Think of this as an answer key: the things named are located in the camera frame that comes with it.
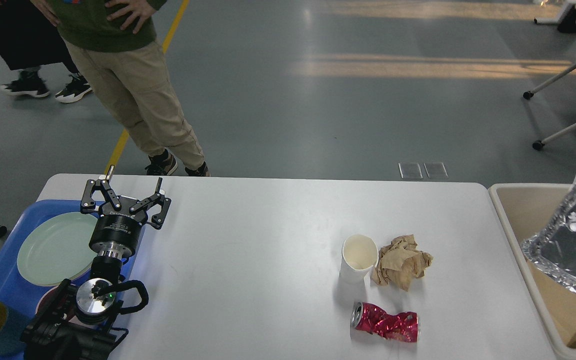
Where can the pink mug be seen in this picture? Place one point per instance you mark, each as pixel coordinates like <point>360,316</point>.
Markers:
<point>45,300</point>

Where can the blue plastic tray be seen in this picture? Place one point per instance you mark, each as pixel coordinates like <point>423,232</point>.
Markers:
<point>16,292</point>

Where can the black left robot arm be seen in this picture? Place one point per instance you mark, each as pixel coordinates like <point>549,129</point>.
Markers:
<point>97,302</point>

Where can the brown paper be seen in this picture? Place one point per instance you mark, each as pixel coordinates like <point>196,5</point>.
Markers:
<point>401,262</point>

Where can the mint green plate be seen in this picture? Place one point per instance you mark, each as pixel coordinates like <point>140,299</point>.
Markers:
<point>59,246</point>

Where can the person in black sneakers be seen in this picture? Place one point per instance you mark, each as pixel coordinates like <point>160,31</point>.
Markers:
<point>29,40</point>

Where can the crushed red can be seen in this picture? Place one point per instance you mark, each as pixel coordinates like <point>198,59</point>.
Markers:
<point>372,319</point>

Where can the white paper cup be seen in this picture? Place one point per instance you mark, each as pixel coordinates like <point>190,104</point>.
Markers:
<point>359,257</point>

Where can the brown paper bag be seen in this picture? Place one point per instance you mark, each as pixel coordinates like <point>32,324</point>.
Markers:
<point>559,302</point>

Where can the person in green sweater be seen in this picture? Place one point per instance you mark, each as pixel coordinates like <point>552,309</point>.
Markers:
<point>114,45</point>

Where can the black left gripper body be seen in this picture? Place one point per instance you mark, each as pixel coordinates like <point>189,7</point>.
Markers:
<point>118,229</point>

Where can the beige plastic bin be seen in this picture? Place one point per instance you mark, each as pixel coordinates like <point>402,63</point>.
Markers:
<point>523,210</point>

